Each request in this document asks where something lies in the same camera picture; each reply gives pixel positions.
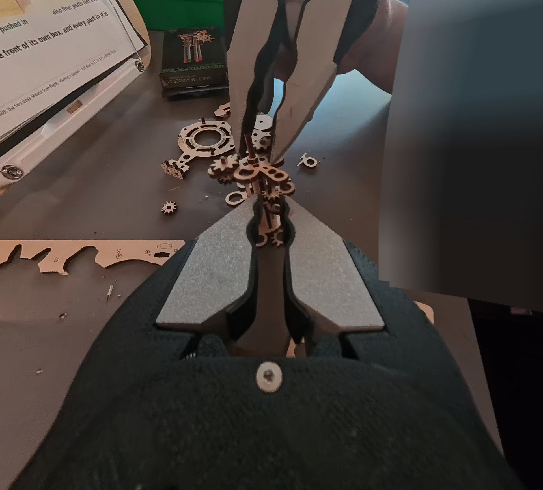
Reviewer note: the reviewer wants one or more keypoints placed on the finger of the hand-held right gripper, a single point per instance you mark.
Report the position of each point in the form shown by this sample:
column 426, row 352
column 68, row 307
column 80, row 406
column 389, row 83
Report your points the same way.
column 322, row 44
column 246, row 44

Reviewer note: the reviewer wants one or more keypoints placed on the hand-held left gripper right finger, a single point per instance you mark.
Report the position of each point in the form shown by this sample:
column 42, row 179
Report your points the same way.
column 335, row 282

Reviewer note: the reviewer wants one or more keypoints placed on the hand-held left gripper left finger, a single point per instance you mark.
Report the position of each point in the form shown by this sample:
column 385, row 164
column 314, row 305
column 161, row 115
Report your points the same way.
column 203, row 282

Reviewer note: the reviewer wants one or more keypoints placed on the wooden gear axle assembly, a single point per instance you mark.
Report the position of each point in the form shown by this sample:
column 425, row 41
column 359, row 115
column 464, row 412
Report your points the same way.
column 266, row 222

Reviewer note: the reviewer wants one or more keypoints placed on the black model kit box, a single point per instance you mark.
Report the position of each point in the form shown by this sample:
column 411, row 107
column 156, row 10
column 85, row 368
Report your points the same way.
column 191, row 74

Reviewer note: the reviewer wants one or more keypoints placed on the person's right hand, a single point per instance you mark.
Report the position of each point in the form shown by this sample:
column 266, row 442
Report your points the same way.
column 377, row 48

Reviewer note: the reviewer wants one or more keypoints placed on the small wooden gear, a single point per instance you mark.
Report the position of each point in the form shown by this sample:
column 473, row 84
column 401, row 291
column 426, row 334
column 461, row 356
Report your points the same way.
column 164, row 210

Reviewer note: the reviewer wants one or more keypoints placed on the small wooden peg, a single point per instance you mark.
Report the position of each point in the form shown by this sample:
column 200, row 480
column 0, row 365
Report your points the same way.
column 110, row 289

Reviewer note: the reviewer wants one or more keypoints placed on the slotted wooden cut-out sheet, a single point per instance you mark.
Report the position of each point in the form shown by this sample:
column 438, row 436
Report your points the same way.
column 426, row 312

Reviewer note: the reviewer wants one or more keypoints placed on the jagged wooden cut-out sheet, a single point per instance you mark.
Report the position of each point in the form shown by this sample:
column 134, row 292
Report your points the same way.
column 102, row 250

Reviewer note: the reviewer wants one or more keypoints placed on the instruction sheet on stand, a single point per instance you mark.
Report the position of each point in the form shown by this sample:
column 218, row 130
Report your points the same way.
column 85, row 112

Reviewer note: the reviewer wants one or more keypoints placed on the printed instruction sheet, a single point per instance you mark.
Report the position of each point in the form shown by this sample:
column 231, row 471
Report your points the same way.
column 63, row 53

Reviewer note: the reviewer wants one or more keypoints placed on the curved wooden bracket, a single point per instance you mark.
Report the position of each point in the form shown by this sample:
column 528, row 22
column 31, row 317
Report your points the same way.
column 222, row 109

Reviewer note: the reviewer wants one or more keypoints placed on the wooden round frame part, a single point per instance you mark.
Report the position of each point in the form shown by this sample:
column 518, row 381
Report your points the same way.
column 185, row 159

